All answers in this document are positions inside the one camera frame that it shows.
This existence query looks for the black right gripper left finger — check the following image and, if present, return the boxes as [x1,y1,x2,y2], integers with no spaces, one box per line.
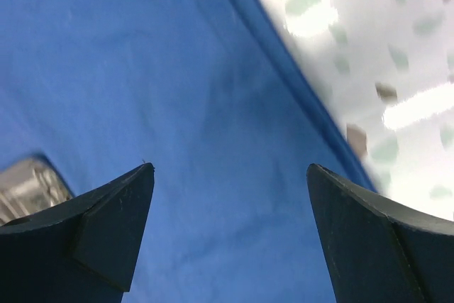
[1,163,155,303]

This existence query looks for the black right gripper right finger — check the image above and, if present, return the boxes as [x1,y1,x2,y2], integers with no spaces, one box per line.
[306,164,453,303]

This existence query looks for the stainless steel instrument tray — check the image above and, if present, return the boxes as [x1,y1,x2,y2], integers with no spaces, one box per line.
[1,158,73,226]

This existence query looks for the blue surgical drape cloth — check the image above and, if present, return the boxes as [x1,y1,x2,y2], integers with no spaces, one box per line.
[1,0,371,302]

